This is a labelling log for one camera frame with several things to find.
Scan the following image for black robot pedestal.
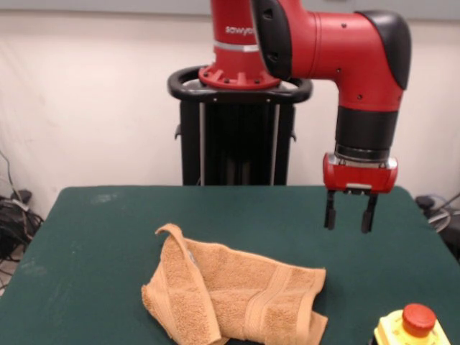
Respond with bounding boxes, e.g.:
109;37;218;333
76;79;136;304
167;65;313;187

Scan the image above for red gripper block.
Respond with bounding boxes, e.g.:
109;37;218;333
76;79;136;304
322;152;399;234

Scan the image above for tan terry towel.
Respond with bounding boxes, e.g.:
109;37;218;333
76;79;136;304
141;223;328;345

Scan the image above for dark green table cloth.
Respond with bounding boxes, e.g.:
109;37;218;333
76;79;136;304
0;185;460;345

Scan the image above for yellow emergency stop button box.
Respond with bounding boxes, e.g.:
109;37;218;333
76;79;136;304
372;303;451;345

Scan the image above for tangled black floor cables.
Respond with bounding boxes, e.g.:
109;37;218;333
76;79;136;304
427;192;460;263
0;150;46;288

